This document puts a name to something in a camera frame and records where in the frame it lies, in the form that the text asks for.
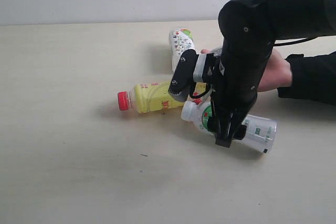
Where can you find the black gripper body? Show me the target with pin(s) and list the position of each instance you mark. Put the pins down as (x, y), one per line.
(235, 75)

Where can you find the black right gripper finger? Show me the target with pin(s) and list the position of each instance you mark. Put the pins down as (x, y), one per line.
(240, 133)

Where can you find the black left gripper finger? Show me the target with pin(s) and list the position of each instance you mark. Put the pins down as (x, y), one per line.
(224, 125)

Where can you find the white bottle green label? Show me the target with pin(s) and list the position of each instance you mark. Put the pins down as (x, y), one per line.
(260, 132)

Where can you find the yellow juice bottle red cap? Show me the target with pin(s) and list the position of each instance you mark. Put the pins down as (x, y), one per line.
(148, 97)

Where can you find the black sleeved forearm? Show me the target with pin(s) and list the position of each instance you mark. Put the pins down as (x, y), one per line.
(313, 78)

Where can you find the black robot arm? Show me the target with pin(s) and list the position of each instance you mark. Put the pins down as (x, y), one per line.
(250, 29)

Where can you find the white bottle cartoon label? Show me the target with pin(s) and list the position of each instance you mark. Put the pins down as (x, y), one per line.
(180, 40)

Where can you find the open bare human hand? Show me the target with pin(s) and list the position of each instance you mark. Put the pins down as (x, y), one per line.
(277, 73)

